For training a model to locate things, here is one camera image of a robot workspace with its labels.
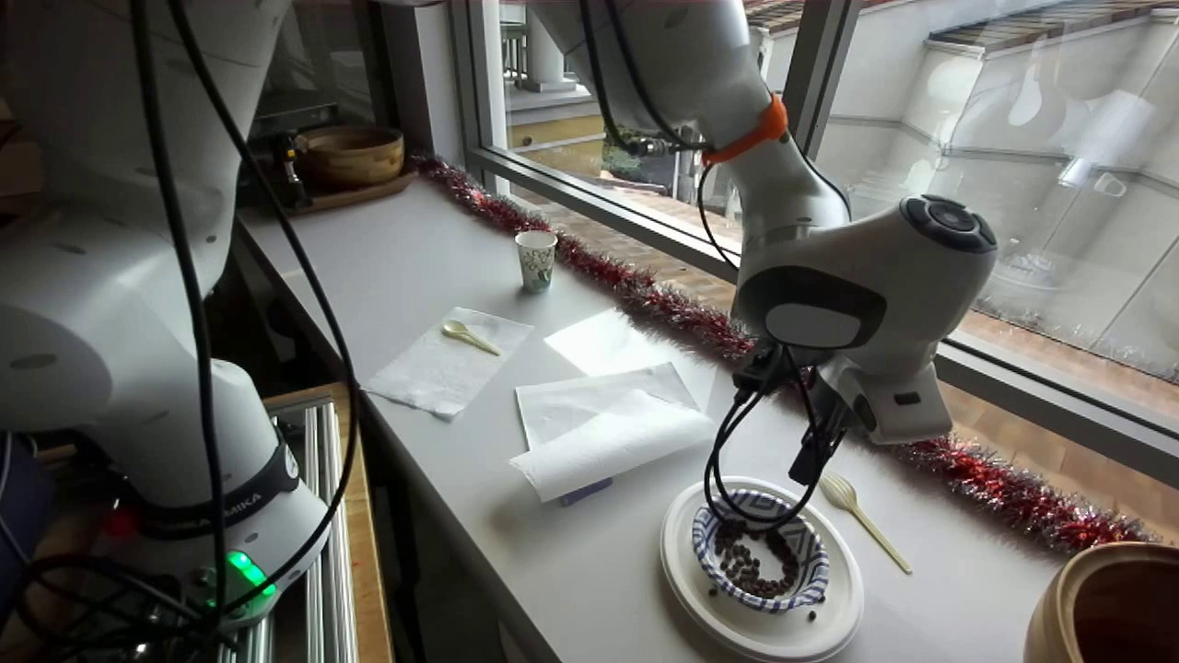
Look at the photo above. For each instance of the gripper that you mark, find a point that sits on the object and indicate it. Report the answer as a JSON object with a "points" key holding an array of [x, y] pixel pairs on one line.
{"points": [[832, 410]]}

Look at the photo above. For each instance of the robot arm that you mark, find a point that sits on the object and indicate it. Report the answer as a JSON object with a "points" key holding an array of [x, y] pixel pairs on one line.
{"points": [[820, 276]]}

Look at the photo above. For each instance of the cream plastic fork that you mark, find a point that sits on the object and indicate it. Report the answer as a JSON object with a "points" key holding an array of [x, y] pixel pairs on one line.
{"points": [[840, 491]]}

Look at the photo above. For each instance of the blue patterned paper bowl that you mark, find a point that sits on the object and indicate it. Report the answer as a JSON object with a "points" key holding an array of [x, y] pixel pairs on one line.
{"points": [[811, 557]]}

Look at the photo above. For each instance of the heap of coffee beans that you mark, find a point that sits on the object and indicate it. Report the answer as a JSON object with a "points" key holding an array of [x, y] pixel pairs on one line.
{"points": [[741, 562]]}

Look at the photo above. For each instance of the red tinsel garland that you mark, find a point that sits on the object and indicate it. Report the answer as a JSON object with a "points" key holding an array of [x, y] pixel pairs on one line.
{"points": [[682, 313]]}

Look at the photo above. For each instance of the folded white paper towel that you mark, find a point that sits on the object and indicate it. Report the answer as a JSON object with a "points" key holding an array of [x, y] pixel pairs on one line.
{"points": [[608, 447]]}

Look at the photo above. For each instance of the white paper plate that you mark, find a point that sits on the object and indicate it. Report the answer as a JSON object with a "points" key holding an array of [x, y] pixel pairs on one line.
{"points": [[764, 631]]}

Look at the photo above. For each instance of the small blue object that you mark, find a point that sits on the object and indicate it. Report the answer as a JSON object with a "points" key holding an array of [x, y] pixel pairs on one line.
{"points": [[586, 492]]}

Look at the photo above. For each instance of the flat white paper sheet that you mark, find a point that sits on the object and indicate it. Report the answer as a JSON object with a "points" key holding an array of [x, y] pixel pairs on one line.
{"points": [[571, 405]]}

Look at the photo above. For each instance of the window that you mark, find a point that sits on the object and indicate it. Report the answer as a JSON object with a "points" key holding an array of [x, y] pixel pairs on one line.
{"points": [[1013, 138]]}

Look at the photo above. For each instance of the patterned paper cup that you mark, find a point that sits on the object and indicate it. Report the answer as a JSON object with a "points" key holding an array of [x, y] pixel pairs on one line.
{"points": [[536, 262]]}

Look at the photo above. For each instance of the tall wooden pot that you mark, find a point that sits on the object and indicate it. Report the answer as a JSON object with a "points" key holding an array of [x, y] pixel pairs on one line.
{"points": [[1105, 608]]}

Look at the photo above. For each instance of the cream plastic spoon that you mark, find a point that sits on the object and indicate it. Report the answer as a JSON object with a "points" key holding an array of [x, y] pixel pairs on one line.
{"points": [[458, 331]]}

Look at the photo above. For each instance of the white paper napkin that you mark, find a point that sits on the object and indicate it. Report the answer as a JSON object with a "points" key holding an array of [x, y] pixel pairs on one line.
{"points": [[433, 368]]}

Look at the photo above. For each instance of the wooden tray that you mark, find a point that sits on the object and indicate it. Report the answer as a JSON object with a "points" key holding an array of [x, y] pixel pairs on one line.
{"points": [[364, 193]]}

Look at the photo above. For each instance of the wooden bowl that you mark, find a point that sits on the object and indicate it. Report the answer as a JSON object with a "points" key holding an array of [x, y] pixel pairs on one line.
{"points": [[352, 157]]}

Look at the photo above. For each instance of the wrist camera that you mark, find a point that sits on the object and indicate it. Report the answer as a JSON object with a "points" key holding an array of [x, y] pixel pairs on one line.
{"points": [[757, 366]]}

